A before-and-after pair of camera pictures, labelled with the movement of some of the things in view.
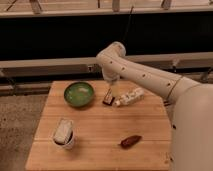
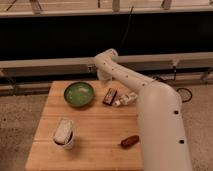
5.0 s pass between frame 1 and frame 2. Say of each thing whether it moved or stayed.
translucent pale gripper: moved
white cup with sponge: stayed
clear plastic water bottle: stayed
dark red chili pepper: stayed
